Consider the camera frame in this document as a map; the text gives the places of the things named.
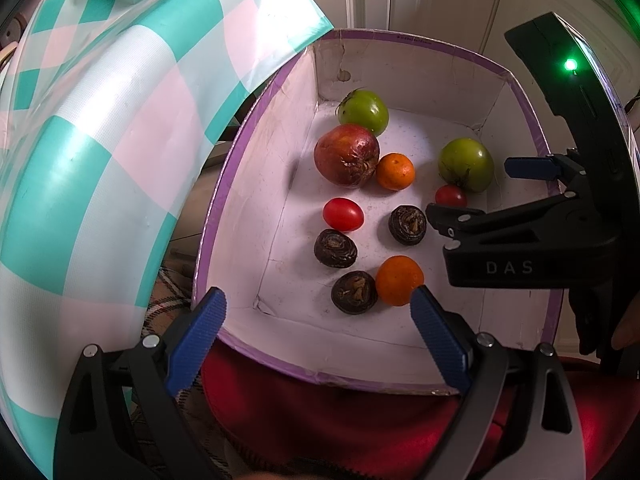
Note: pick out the red cherry tomato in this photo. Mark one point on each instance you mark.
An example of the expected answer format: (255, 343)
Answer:
(343, 214)
(451, 196)

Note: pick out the red cloth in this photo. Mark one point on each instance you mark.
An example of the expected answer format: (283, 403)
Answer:
(325, 425)

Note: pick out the person's right hand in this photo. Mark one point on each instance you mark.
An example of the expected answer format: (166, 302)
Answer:
(629, 325)

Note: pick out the teal pink checked tablecloth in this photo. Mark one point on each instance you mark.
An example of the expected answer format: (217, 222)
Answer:
(100, 160)

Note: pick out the small orange mandarin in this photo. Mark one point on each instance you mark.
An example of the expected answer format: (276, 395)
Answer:
(395, 171)

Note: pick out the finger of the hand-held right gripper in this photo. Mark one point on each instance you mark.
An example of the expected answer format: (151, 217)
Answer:
(527, 167)
(500, 227)

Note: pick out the white box with purple rim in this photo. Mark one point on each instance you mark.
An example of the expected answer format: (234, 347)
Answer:
(280, 220)

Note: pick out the red apple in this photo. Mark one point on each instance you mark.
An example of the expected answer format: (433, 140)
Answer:
(346, 155)

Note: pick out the green tomato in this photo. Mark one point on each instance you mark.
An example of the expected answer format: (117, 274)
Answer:
(363, 112)
(465, 164)

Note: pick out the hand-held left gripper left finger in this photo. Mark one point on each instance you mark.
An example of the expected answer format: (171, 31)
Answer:
(197, 340)

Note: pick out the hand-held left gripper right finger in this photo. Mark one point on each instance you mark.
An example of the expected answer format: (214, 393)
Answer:
(440, 340)

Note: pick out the dark water chestnut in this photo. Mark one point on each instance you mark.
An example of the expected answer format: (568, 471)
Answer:
(354, 292)
(335, 248)
(409, 224)

